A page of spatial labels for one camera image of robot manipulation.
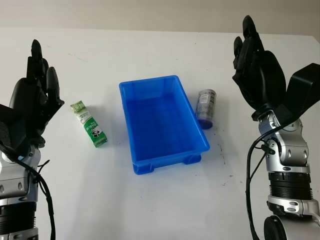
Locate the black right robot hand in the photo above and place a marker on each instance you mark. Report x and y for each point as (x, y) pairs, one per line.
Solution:
(267, 80)

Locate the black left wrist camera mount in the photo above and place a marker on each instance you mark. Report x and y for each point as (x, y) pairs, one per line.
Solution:
(5, 120)

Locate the blue plastic tray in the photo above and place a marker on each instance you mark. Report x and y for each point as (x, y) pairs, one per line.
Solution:
(160, 120)

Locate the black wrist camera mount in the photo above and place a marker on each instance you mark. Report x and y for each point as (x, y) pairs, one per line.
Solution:
(5, 120)
(302, 87)

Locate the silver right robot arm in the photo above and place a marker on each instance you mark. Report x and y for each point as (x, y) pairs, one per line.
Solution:
(290, 155)

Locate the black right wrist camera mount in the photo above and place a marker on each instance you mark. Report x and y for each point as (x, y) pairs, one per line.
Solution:
(302, 87)

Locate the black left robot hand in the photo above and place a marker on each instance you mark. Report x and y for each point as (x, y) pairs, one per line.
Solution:
(25, 100)

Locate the green toothpaste box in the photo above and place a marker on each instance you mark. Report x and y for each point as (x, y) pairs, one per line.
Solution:
(92, 127)

